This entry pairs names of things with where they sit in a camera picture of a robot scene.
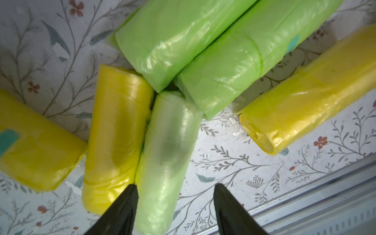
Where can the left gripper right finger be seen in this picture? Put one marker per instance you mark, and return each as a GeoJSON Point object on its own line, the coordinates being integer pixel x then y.
{"type": "Point", "coordinates": [232, 218]}

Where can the yellow trash bag roll diagonal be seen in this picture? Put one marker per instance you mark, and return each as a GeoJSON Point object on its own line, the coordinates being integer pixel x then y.
{"type": "Point", "coordinates": [122, 108]}

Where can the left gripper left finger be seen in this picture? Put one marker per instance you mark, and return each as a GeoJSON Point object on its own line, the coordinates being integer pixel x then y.
{"type": "Point", "coordinates": [120, 217]}

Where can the yellow trash bag roll left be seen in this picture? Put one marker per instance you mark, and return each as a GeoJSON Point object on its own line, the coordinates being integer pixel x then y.
{"type": "Point", "coordinates": [35, 151]}

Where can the pale green trash bag roll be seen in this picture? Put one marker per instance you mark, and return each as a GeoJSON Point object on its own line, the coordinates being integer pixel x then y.
{"type": "Point", "coordinates": [169, 144]}

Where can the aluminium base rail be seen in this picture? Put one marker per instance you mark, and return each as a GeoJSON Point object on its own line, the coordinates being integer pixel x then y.
{"type": "Point", "coordinates": [342, 203]}

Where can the yellow trash bag roll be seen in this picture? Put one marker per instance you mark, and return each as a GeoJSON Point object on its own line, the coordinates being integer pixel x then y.
{"type": "Point", "coordinates": [35, 151]}
{"type": "Point", "coordinates": [314, 93]}

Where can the yellow trash bag roll centre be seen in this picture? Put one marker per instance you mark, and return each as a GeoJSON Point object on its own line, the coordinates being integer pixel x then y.
{"type": "Point", "coordinates": [314, 93]}

